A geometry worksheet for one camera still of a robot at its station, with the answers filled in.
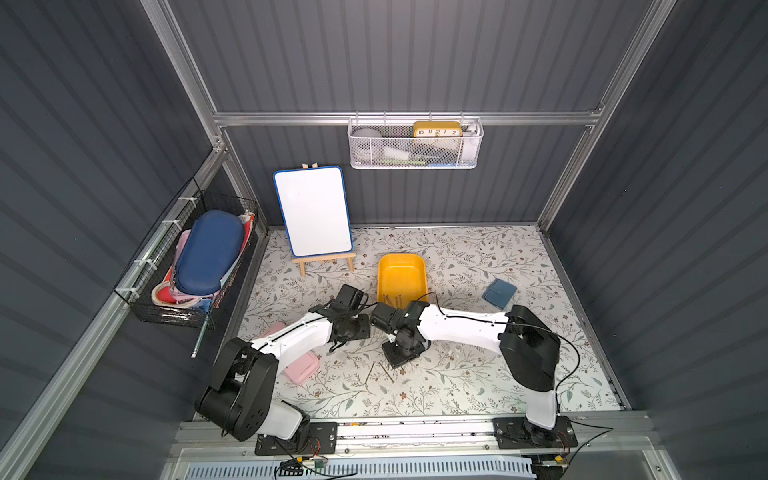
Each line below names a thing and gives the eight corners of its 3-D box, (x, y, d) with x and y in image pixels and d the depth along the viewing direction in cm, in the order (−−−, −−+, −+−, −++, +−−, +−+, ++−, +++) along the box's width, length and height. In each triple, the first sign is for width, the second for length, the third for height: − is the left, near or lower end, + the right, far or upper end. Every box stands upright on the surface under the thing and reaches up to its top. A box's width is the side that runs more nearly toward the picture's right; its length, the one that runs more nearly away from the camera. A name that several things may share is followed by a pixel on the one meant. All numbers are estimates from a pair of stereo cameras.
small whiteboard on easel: (296, 274, 109) (264, 202, 82) (305, 237, 120) (280, 163, 94) (352, 274, 108) (339, 201, 82) (356, 237, 120) (345, 163, 93)
